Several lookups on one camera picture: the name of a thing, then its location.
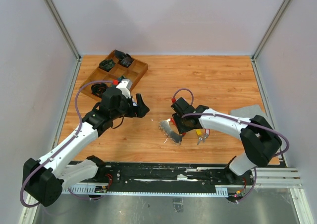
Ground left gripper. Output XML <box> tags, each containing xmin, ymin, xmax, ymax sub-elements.
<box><xmin>111</xmin><ymin>93</ymin><xmax>150</xmax><ymax>119</ymax></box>

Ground key with red tag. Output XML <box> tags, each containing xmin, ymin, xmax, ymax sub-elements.
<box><xmin>202</xmin><ymin>129</ymin><xmax>210</xmax><ymax>142</ymax></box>

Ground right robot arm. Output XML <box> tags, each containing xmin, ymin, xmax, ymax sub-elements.
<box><xmin>171</xmin><ymin>97</ymin><xmax>282</xmax><ymax>184</ymax></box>

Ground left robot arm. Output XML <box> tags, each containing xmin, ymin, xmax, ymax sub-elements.
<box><xmin>20</xmin><ymin>87</ymin><xmax>150</xmax><ymax>207</ymax></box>

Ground key with yellow tag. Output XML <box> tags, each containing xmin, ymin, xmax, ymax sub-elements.
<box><xmin>195</xmin><ymin>129</ymin><xmax>203</xmax><ymax>145</ymax></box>

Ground blue tie yellow flowers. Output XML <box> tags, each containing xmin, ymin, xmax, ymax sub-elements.
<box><xmin>118</xmin><ymin>76</ymin><xmax>126</xmax><ymax>82</ymax></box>

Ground dark tie orange flowers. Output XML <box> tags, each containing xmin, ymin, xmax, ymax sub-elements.
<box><xmin>91</xmin><ymin>83</ymin><xmax>108</xmax><ymax>98</ymax></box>

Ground wooden compartment tray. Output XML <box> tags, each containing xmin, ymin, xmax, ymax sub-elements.
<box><xmin>78</xmin><ymin>51</ymin><xmax>148</xmax><ymax>90</ymax></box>

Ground dark tie purple pattern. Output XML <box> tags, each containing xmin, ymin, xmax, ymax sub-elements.
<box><xmin>119</xmin><ymin>56</ymin><xmax>134</xmax><ymax>68</ymax></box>

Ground green patterned rolled tie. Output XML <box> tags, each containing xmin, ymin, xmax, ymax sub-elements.
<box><xmin>99</xmin><ymin>59</ymin><xmax>115</xmax><ymax>71</ymax></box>

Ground dark folded tie back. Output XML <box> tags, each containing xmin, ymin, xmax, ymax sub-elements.
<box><xmin>114</xmin><ymin>50</ymin><xmax>131</xmax><ymax>60</ymax></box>

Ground grey foam pad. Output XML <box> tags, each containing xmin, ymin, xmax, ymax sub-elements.
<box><xmin>229</xmin><ymin>105</ymin><xmax>267</xmax><ymax>118</ymax></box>

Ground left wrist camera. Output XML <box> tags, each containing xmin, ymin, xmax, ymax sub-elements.
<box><xmin>116</xmin><ymin>79</ymin><xmax>132</xmax><ymax>91</ymax></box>

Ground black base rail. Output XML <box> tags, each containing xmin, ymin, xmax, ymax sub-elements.
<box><xmin>76</xmin><ymin>161</ymin><xmax>256</xmax><ymax>197</ymax></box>

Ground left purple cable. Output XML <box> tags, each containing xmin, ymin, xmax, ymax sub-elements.
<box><xmin>19</xmin><ymin>79</ymin><xmax>117</xmax><ymax>208</ymax></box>

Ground purple cable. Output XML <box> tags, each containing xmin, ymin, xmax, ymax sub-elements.
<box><xmin>19</xmin><ymin>79</ymin><xmax>117</xmax><ymax>208</ymax></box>
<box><xmin>172</xmin><ymin>88</ymin><xmax>290</xmax><ymax>158</ymax></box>

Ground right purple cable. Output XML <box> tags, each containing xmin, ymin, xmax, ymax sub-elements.
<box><xmin>172</xmin><ymin>88</ymin><xmax>290</xmax><ymax>158</ymax></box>

